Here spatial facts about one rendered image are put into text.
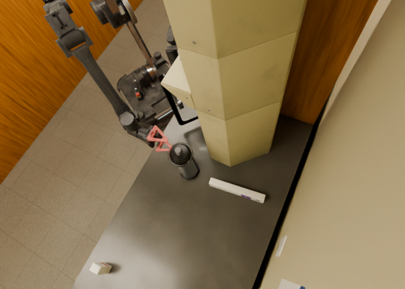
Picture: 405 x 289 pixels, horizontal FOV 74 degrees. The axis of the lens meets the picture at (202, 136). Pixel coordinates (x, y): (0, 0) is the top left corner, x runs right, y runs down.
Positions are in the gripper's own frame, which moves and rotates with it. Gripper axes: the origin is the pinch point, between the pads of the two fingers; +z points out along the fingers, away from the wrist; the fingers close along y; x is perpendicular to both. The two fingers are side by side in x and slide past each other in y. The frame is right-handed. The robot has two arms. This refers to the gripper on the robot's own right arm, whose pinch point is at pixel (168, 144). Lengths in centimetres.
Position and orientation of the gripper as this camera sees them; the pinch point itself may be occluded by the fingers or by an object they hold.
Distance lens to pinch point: 113.0
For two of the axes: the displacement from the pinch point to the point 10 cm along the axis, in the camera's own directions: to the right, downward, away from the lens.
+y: -1.3, -4.2, -9.0
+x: 4.5, -8.3, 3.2
